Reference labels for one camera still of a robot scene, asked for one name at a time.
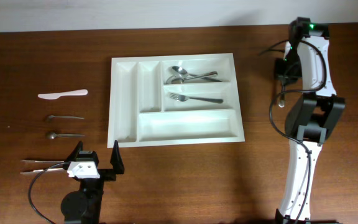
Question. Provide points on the white plastic knife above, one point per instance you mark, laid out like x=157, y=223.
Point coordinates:
x=55, y=96

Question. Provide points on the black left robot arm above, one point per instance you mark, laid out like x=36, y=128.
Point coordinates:
x=84, y=205

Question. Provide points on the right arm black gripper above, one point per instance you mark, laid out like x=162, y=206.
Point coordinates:
x=283, y=76

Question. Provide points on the small metal fork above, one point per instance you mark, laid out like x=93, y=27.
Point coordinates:
x=50, y=117

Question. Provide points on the white plastic cutlery tray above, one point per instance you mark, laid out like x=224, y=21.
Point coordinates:
x=141, y=113

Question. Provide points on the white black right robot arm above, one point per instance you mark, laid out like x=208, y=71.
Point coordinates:
x=313, y=117

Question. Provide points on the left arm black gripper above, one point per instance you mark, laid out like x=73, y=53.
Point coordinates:
x=109, y=175

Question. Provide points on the small metal teaspoon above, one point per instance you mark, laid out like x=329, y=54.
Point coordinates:
x=53, y=135

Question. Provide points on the metal spoon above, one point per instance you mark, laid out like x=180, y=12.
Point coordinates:
x=179, y=78
x=182, y=71

